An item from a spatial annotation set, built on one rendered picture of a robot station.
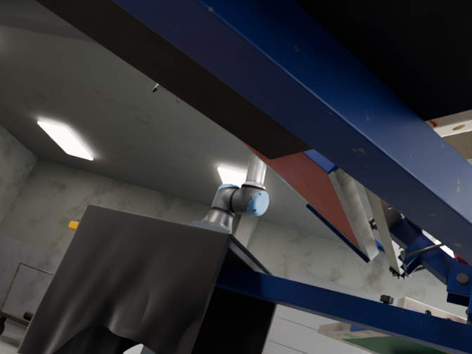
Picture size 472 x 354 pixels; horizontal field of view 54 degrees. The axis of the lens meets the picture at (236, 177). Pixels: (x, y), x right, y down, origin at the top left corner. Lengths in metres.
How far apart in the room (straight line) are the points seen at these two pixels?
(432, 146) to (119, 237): 0.95
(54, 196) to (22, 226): 0.95
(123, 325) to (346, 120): 0.91
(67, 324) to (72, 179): 10.07
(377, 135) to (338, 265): 8.97
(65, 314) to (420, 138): 1.05
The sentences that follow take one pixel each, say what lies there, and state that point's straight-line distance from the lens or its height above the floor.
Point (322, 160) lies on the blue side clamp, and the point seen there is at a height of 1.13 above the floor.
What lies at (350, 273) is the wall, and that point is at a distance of 9.33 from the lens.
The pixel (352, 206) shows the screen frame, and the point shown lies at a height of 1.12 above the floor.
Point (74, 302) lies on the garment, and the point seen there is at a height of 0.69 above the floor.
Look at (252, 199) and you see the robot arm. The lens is 2.05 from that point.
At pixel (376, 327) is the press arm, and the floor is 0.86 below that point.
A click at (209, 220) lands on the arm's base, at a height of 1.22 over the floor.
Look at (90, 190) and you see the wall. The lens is 10.97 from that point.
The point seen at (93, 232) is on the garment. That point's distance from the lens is 1.33.
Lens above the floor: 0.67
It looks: 21 degrees up
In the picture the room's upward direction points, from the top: 21 degrees clockwise
